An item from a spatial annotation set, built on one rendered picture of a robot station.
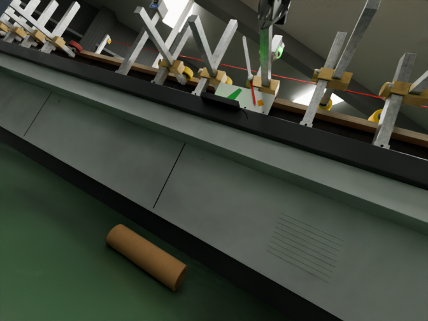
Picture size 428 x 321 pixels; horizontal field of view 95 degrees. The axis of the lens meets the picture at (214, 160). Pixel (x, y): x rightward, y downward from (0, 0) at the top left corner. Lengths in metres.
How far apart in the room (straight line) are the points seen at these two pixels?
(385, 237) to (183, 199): 0.88
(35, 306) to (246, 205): 0.76
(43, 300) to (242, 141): 0.72
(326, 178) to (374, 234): 0.34
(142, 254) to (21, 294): 0.30
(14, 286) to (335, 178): 0.90
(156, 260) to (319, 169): 0.65
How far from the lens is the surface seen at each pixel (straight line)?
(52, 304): 0.58
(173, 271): 0.72
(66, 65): 1.60
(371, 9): 0.76
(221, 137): 0.86
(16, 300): 0.58
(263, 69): 0.84
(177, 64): 1.12
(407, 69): 1.06
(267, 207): 0.97
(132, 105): 1.15
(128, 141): 1.33
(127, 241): 0.79
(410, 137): 1.15
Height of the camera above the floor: 0.33
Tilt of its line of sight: 8 degrees up
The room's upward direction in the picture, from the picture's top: 25 degrees clockwise
